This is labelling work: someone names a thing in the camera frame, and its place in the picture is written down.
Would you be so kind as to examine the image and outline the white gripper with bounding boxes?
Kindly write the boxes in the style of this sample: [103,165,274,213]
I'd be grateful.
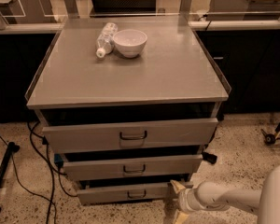
[170,180,204,224]

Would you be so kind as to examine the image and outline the grey bottom drawer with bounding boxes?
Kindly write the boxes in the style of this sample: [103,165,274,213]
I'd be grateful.
[77,180,194,206]

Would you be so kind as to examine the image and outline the grey drawer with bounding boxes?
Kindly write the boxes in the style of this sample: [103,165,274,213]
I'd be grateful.
[63,155,202,181]
[43,118,218,153]
[77,180,194,206]

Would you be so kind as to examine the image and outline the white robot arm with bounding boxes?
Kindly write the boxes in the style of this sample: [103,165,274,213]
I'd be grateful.
[171,165,280,224]

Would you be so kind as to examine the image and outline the grey top drawer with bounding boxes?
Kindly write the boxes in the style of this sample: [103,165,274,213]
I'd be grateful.
[43,118,218,153]

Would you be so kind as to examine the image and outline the grey middle drawer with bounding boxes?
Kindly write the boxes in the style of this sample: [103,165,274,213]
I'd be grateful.
[63,155,202,181]

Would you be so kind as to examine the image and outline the grey drawer cabinet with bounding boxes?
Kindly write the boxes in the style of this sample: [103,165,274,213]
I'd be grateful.
[27,16,230,191]

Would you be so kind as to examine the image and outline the white ceramic bowl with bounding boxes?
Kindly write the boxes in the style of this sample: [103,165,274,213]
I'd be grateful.
[113,29,147,58]

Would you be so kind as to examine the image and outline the clear plastic water bottle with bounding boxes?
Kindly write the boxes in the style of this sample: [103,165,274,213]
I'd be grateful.
[96,22,118,59]

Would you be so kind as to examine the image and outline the black stand leg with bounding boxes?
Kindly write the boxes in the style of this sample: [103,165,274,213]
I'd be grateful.
[0,141,21,217]

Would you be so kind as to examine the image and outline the black cable plug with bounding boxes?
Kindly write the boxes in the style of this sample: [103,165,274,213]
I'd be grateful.
[202,152,217,164]

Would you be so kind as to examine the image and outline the black floor cable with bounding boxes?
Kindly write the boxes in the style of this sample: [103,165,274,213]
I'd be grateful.
[0,120,78,224]

